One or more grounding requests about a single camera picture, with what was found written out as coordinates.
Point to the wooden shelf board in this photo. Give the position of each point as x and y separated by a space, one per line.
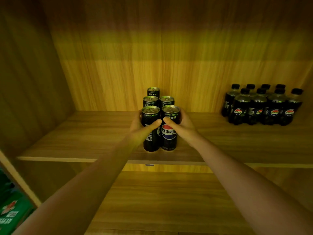
93 137
161 203

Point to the person's left forearm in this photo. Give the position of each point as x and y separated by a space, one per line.
80 193

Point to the group of black soda bottles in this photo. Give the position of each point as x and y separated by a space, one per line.
259 107

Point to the wooden shelf cabinet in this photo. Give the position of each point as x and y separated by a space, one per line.
156 58

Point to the person's left hand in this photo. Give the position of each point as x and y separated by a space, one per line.
136 129

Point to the person's left thumb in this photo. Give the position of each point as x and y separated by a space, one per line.
153 125

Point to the person's right hand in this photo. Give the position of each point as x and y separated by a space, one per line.
187 130

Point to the black soda can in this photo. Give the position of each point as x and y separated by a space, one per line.
150 100
153 91
167 100
169 139
151 141

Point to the green printed drink carton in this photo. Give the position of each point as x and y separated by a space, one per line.
13 212

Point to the person's right thumb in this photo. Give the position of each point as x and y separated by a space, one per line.
171 122

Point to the person's right forearm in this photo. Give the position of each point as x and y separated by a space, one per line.
251 190

